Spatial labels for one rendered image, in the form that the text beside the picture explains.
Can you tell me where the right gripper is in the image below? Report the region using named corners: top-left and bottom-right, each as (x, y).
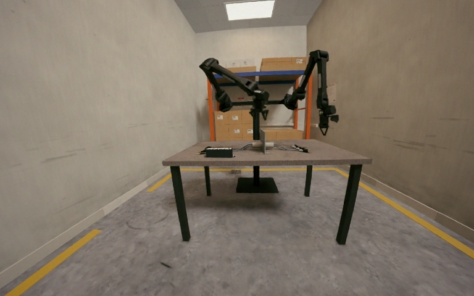
top-left (249, 101), bottom-right (268, 121)

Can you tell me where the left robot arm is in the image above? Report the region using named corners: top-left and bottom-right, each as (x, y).
top-left (286, 50), bottom-right (338, 123)

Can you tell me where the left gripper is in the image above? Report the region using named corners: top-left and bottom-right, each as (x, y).
top-left (318, 115), bottom-right (328, 136)

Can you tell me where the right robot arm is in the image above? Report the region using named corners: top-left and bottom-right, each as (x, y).
top-left (199, 57), bottom-right (268, 110)

